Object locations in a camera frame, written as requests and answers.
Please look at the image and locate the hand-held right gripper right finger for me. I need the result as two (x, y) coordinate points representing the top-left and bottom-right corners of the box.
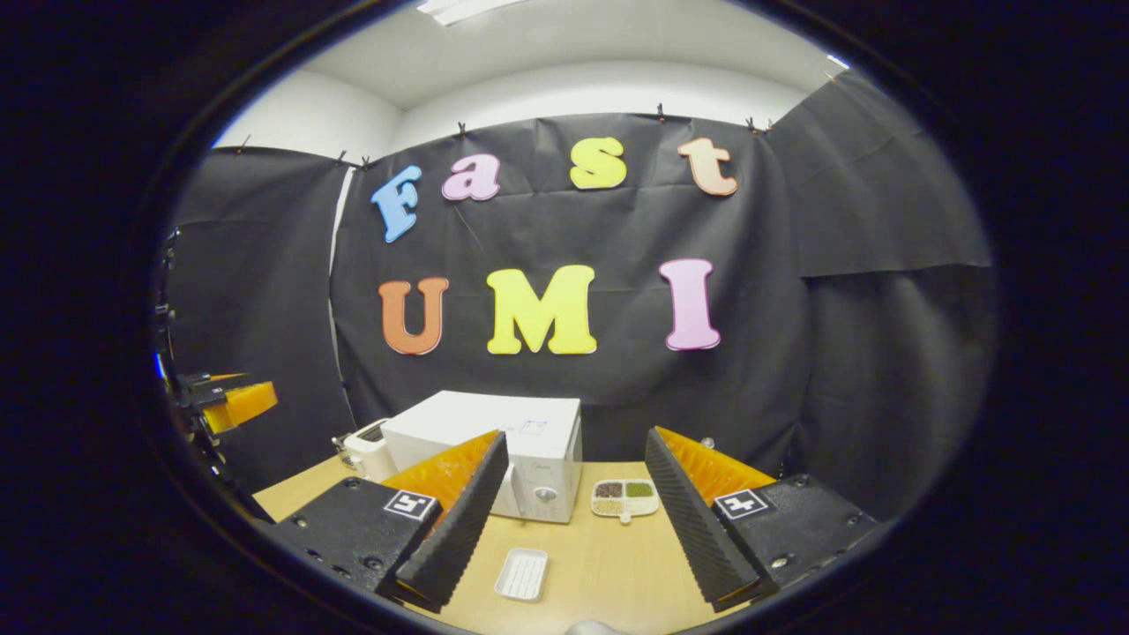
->
(644, 426), (879, 614)

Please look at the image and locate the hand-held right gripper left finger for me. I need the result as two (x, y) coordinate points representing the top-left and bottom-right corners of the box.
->
(265, 430), (511, 616)

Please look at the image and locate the white microwave oven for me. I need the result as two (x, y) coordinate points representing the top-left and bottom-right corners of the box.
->
(381, 391), (584, 525)

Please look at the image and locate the small white ribbed tray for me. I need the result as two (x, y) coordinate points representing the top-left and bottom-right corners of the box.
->
(493, 547), (550, 603)

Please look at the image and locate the divided white dish of beans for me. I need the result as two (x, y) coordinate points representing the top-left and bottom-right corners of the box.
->
(590, 478), (661, 526)

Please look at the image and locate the white toaster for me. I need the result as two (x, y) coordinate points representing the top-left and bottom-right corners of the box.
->
(340, 418), (400, 483)

